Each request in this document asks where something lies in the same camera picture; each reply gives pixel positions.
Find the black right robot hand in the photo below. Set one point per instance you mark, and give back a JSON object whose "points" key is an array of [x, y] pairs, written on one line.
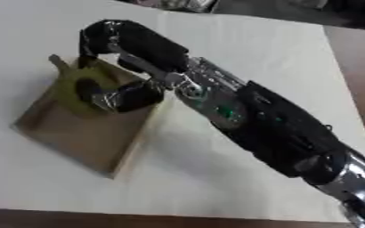
{"points": [[149, 50]]}

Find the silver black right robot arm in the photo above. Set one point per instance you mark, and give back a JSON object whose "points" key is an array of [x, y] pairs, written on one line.
{"points": [[279, 130]]}

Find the tan cardboard box green inside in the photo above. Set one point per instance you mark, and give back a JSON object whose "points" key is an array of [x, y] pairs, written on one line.
{"points": [[87, 136]]}

